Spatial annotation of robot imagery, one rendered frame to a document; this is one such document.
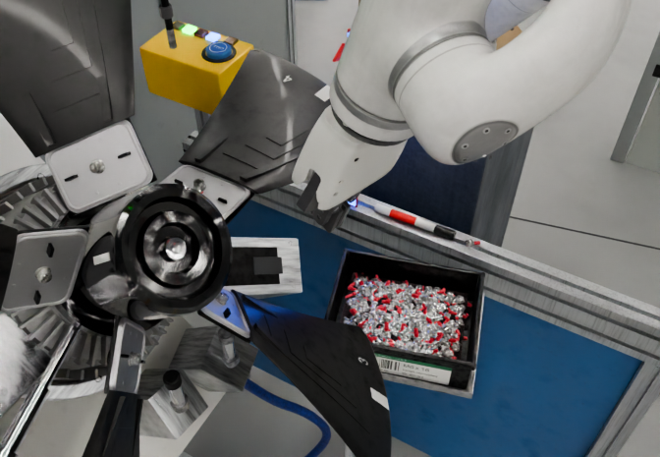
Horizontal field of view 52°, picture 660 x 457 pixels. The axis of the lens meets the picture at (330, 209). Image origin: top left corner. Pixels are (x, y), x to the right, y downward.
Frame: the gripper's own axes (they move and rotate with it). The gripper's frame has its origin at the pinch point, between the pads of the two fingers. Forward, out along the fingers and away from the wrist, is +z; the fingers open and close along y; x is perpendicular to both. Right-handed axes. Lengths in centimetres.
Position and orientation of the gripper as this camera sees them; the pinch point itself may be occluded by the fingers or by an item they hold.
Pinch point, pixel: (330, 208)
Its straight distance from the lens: 69.7
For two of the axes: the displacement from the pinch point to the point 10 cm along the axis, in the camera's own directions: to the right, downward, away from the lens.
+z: -2.5, 5.5, 8.0
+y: -7.2, 4.4, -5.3
